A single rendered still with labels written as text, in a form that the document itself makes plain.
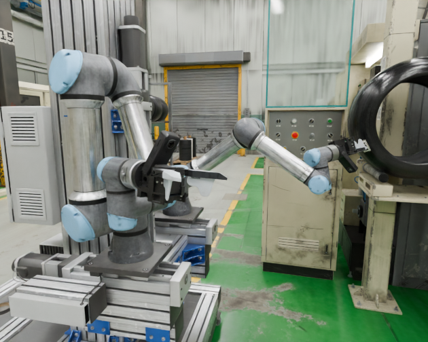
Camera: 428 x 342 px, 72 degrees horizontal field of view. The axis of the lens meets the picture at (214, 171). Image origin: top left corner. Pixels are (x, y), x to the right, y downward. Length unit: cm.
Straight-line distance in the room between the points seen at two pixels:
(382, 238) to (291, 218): 60
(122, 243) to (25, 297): 34
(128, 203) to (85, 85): 33
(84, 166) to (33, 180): 48
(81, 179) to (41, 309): 44
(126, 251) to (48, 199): 44
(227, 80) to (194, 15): 248
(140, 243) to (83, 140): 38
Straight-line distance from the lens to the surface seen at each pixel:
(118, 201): 80
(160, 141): 67
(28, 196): 139
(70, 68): 87
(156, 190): 67
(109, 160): 81
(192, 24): 1150
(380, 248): 218
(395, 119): 203
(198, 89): 1104
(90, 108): 90
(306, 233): 234
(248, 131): 128
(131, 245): 103
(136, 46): 126
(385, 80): 164
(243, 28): 1111
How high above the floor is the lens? 117
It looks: 10 degrees down
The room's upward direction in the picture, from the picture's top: straight up
